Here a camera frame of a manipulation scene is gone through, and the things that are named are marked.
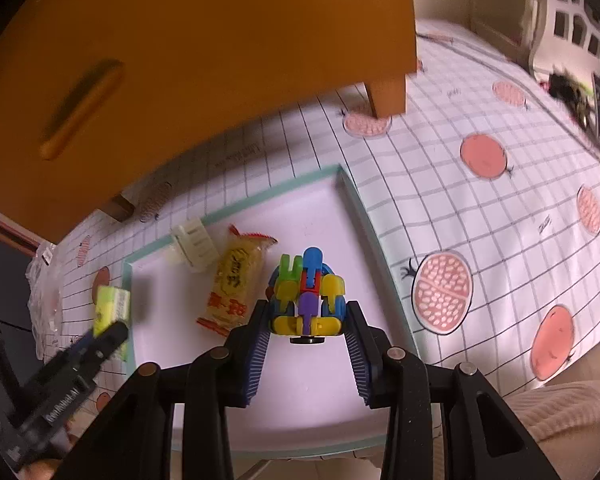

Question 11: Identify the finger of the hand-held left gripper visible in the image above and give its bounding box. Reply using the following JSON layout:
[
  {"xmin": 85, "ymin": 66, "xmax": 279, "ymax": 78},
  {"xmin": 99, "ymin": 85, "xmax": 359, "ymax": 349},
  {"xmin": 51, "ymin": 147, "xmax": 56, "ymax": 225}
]
[{"xmin": 55, "ymin": 320, "xmax": 130, "ymax": 378}]

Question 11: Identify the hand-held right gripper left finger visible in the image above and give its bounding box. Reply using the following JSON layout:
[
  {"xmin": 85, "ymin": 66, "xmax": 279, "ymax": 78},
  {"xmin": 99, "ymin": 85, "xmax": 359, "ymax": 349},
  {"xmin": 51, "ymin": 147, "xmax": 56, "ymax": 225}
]
[{"xmin": 62, "ymin": 300, "xmax": 273, "ymax": 480}]

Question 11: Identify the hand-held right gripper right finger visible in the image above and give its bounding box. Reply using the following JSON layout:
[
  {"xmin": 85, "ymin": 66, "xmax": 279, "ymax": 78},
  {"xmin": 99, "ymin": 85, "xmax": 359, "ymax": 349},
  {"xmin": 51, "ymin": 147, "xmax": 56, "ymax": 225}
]
[{"xmin": 345, "ymin": 301, "xmax": 563, "ymax": 480}]

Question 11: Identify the green yellow packet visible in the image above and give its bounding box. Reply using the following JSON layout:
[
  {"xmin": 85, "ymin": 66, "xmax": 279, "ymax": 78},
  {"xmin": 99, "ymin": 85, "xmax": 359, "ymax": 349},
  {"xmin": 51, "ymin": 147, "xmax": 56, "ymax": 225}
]
[{"xmin": 92, "ymin": 285, "xmax": 132, "ymax": 362}]

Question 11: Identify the colourful block toy car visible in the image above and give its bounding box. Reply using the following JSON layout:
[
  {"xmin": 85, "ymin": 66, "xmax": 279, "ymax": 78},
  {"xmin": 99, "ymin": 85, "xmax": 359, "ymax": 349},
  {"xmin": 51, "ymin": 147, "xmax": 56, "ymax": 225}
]
[{"xmin": 265, "ymin": 246, "xmax": 349, "ymax": 346}]

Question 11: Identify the white tray with teal rim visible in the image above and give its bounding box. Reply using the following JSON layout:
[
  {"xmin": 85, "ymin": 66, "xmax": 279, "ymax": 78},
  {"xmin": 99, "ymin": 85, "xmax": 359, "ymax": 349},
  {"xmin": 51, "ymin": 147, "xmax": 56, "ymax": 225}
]
[{"xmin": 121, "ymin": 163, "xmax": 419, "ymax": 461}]

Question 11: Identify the orange wooden drawer cabinet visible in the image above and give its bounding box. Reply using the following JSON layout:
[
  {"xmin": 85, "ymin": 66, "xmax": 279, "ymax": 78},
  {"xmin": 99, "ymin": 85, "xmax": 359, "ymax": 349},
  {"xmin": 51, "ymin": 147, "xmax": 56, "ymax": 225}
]
[{"xmin": 0, "ymin": 0, "xmax": 417, "ymax": 246}]

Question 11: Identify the clear plastic bag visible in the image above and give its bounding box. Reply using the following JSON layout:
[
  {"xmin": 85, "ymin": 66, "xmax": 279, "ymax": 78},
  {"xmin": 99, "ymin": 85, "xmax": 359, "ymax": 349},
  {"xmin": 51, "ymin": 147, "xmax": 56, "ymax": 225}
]
[{"xmin": 25, "ymin": 242, "xmax": 64, "ymax": 362}]

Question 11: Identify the yellow red snack packet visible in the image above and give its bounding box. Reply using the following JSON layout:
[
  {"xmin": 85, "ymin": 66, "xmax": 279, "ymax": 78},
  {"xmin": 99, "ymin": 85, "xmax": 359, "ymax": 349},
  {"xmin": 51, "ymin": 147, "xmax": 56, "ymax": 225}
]
[{"xmin": 196, "ymin": 224, "xmax": 279, "ymax": 339}]

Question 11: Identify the white plastic clip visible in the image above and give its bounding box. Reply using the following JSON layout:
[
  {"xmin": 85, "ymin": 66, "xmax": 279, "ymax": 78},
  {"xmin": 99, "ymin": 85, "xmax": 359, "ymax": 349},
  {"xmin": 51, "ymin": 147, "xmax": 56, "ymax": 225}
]
[{"xmin": 170, "ymin": 218, "xmax": 220, "ymax": 274}]

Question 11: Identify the fruit print grid tablecloth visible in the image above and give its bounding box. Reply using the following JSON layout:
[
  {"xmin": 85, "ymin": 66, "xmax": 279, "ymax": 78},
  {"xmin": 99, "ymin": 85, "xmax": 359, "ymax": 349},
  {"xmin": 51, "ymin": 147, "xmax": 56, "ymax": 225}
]
[{"xmin": 44, "ymin": 17, "xmax": 600, "ymax": 397}]

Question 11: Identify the person's beige trouser leg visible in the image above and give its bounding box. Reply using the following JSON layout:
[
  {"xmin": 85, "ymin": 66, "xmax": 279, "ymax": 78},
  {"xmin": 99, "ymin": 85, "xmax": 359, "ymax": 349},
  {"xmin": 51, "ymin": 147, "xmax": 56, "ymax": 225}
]
[{"xmin": 504, "ymin": 380, "xmax": 600, "ymax": 480}]

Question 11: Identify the wooden nightstand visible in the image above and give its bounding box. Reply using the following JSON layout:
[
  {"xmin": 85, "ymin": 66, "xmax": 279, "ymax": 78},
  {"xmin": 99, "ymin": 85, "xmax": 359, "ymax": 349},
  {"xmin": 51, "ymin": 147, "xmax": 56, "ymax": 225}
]
[{"xmin": 0, "ymin": 0, "xmax": 422, "ymax": 247}]

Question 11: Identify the white lattice basket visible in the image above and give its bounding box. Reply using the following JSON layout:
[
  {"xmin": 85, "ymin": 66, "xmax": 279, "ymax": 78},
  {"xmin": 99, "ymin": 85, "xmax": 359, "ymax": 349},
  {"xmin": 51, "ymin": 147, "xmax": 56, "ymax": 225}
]
[{"xmin": 527, "ymin": 0, "xmax": 600, "ymax": 80}]

